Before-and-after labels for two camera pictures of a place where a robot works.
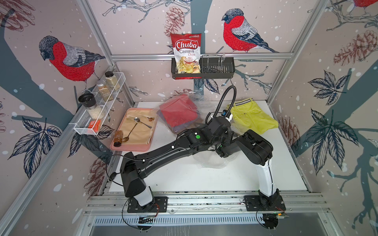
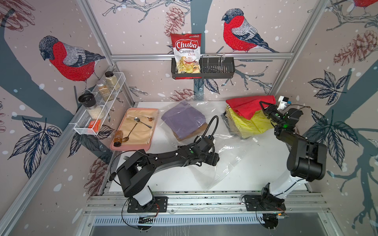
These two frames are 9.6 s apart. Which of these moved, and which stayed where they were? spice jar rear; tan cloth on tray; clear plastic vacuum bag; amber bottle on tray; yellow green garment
Moved: clear plastic vacuum bag
Stayed: tan cloth on tray; spice jar rear; yellow green garment; amber bottle on tray
